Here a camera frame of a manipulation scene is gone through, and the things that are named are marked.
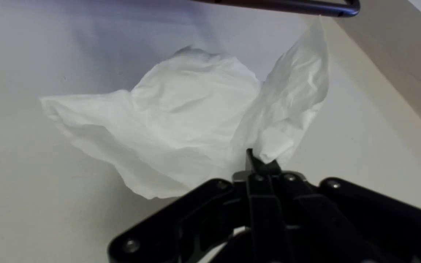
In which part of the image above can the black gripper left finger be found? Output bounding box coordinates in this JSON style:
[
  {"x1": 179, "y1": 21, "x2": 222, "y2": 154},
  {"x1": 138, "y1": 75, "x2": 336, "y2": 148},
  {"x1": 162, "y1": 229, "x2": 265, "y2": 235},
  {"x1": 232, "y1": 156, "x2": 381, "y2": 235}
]
[{"x1": 106, "y1": 149, "x2": 268, "y2": 263}]

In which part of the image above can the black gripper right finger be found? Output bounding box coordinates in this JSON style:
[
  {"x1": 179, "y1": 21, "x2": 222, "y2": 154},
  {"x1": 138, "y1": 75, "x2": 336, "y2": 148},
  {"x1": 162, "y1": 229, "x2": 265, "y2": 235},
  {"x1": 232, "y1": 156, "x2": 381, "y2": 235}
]
[{"x1": 261, "y1": 162, "x2": 421, "y2": 263}]

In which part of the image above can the white tissue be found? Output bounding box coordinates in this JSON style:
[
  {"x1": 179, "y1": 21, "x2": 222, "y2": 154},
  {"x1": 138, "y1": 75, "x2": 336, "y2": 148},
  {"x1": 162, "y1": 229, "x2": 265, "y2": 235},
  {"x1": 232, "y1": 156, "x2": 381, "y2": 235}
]
[{"x1": 40, "y1": 25, "x2": 328, "y2": 199}]

